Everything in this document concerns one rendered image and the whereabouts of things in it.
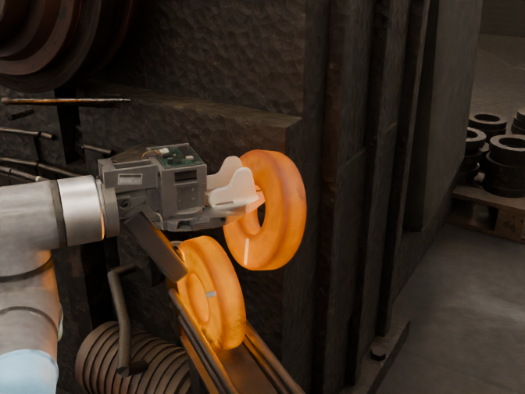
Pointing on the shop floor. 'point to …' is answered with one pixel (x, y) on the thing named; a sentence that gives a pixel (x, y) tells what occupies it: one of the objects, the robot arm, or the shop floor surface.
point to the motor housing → (85, 375)
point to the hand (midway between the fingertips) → (262, 197)
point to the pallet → (494, 175)
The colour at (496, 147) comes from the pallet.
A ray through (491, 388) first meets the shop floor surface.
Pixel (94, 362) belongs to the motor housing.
